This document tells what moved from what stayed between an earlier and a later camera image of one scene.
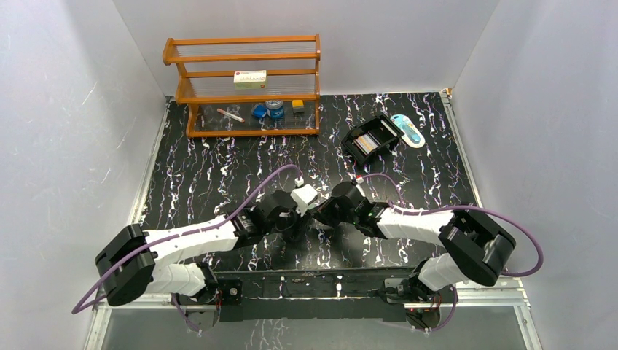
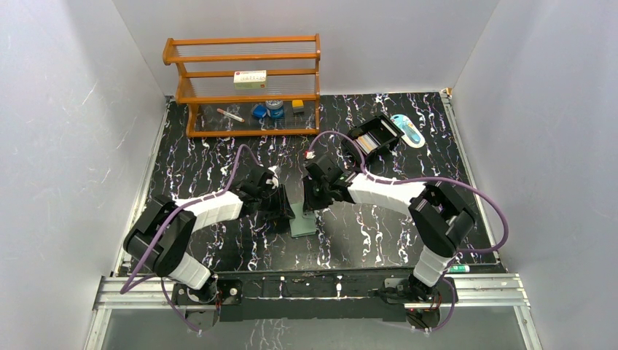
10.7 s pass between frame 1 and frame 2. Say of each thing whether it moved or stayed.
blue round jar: stayed
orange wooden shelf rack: stayed
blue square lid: stayed
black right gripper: moved
